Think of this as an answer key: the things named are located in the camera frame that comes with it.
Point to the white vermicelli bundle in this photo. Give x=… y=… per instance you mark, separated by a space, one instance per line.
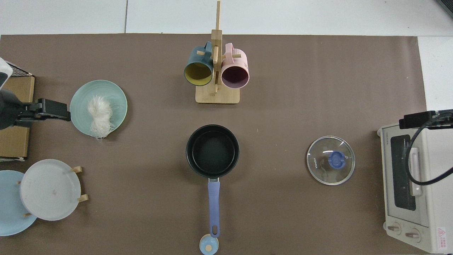
x=99 y=115

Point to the glass lid with blue knob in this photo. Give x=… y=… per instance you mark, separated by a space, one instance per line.
x=320 y=170

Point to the teal green plate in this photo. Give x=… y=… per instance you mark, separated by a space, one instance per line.
x=81 y=106

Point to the grey plate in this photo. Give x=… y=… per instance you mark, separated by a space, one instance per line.
x=49 y=191

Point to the wooden plate rack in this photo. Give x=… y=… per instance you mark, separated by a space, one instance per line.
x=84 y=198

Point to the light blue plate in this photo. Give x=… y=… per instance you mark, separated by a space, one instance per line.
x=10 y=205

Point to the pale toaster oven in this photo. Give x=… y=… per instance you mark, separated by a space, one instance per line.
x=435 y=198

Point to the dark grey corner object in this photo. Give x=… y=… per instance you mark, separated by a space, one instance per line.
x=446 y=6

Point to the dark blue mug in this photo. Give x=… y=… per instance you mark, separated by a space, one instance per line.
x=198 y=72

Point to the brown table cloth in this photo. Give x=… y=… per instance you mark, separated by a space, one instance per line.
x=283 y=212

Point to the wooden cup stand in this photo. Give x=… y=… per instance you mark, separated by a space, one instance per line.
x=217 y=95

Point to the pink mug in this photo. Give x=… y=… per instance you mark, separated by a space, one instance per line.
x=235 y=76

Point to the small blue round thing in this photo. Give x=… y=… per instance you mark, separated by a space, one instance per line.
x=208 y=246

